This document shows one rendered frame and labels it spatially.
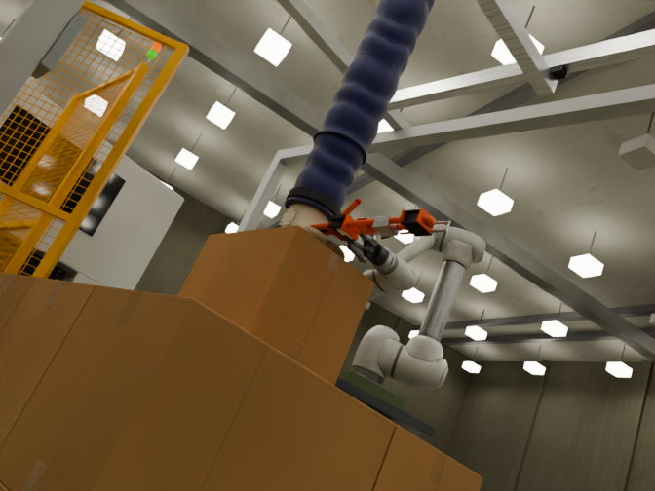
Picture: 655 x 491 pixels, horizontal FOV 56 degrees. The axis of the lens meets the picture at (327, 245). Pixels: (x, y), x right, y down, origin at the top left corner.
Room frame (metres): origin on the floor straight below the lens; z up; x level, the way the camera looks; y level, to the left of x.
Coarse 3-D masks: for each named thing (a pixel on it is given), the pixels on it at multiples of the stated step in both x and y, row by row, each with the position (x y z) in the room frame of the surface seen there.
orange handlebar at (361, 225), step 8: (424, 216) 1.71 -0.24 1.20; (320, 224) 2.12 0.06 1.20; (352, 224) 1.98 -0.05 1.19; (360, 224) 1.94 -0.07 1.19; (368, 224) 1.91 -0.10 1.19; (400, 224) 1.84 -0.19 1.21; (432, 224) 1.72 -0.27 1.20; (328, 232) 2.14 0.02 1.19; (360, 232) 2.00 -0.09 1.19; (368, 232) 1.96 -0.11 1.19
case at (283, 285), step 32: (224, 256) 2.19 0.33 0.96; (256, 256) 2.01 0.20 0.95; (288, 256) 1.89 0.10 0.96; (320, 256) 1.95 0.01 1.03; (192, 288) 2.29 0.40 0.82; (224, 288) 2.10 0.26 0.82; (256, 288) 1.93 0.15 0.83; (288, 288) 1.91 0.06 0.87; (320, 288) 1.98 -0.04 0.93; (352, 288) 2.05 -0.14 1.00; (256, 320) 1.88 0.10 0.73; (288, 320) 1.94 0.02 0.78; (320, 320) 2.01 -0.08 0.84; (352, 320) 2.08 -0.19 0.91; (288, 352) 1.97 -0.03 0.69; (320, 352) 2.04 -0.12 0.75
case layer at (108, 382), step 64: (0, 320) 1.67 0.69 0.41; (64, 320) 1.36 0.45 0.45; (128, 320) 1.14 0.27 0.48; (192, 320) 1.01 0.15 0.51; (0, 384) 1.47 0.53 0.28; (64, 384) 1.22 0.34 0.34; (128, 384) 1.04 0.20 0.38; (192, 384) 1.05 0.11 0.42; (256, 384) 1.12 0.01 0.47; (320, 384) 1.21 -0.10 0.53; (0, 448) 1.32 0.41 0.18; (64, 448) 1.12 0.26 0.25; (128, 448) 1.02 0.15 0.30; (192, 448) 1.08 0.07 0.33; (256, 448) 1.16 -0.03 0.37; (320, 448) 1.25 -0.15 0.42; (384, 448) 1.36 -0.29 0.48
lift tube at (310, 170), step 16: (384, 96) 2.19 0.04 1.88; (320, 144) 2.19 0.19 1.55; (336, 144) 2.15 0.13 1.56; (352, 144) 2.16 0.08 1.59; (320, 160) 2.16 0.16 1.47; (336, 160) 2.16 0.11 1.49; (352, 160) 2.18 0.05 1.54; (304, 176) 2.18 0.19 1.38; (320, 176) 2.16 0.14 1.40; (336, 176) 2.17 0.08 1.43; (352, 176) 2.21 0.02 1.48; (336, 192) 2.17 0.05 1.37; (288, 208) 2.30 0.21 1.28; (320, 208) 2.17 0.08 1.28
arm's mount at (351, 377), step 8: (344, 376) 2.50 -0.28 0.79; (352, 376) 2.47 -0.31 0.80; (360, 376) 2.48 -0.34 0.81; (352, 384) 2.47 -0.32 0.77; (360, 384) 2.48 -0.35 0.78; (368, 384) 2.50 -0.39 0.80; (368, 392) 2.50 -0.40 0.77; (376, 392) 2.51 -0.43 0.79; (384, 392) 2.52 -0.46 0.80; (384, 400) 2.53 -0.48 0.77; (392, 400) 2.54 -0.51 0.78; (400, 400) 2.55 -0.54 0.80; (400, 408) 2.55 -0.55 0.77
